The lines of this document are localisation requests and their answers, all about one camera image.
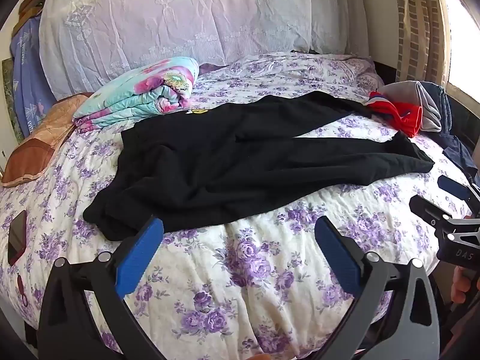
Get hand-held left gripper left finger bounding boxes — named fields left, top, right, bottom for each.
left=37, top=214, right=166, bottom=360

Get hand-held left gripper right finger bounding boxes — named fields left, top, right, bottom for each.
left=314, top=217, right=440, bottom=360

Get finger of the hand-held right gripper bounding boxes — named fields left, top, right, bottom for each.
left=409, top=194, right=480, bottom=247
left=437, top=175, right=480, bottom=218

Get black pants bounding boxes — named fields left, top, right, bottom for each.
left=82, top=91, right=436, bottom=241

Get person's right hand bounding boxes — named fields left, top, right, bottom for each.
left=451, top=266, right=474, bottom=304

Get dark blue clothing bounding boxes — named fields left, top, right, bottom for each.
left=442, top=135, right=479, bottom=181

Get purple floral bed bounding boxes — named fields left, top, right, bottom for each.
left=0, top=52, right=474, bottom=360

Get navy garment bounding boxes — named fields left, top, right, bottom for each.
left=418, top=80, right=454, bottom=136

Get red garment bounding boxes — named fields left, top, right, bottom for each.
left=365, top=91, right=424, bottom=138

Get grey garment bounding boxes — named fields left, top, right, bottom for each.
left=377, top=80, right=443, bottom=133

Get small red object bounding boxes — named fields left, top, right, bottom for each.
left=15, top=274, right=29, bottom=308

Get dark red smartphone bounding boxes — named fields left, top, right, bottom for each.
left=7, top=210, right=28, bottom=267

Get purple floral pillow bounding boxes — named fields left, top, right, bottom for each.
left=352, top=58, right=385, bottom=91

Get bright window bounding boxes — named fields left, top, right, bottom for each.
left=439, top=0, right=480, bottom=106

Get brown pillow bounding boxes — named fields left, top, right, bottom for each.
left=0, top=92, right=92, bottom=188

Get beige checkered curtain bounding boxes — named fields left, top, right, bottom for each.
left=395, top=0, right=451, bottom=87

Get folded teal floral blanket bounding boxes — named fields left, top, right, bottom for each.
left=72, top=56, right=200, bottom=133

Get blue printed cloth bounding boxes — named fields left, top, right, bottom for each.
left=9, top=17, right=57, bottom=139

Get green wall picture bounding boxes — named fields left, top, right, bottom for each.
left=2, top=60, right=24, bottom=143

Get wooden headboard frame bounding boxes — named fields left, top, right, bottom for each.
left=17, top=0, right=53, bottom=27

